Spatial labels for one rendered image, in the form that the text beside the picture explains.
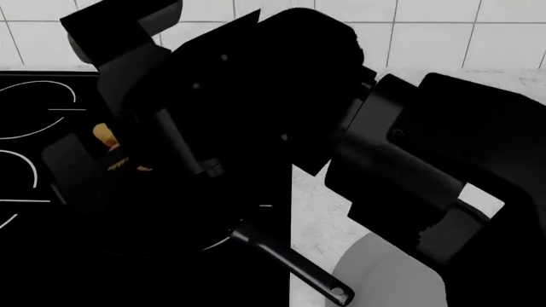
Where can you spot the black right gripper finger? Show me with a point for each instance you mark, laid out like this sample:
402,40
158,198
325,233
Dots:
70,169
106,35

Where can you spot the yellow ginger piece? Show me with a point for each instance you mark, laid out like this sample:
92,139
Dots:
104,134

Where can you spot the black frying pan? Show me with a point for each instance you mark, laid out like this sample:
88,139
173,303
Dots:
294,260

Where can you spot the grey round plate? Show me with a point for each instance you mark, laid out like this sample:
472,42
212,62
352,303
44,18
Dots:
384,278

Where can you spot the black glass cooktop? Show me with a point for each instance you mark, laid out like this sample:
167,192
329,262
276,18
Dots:
25,256

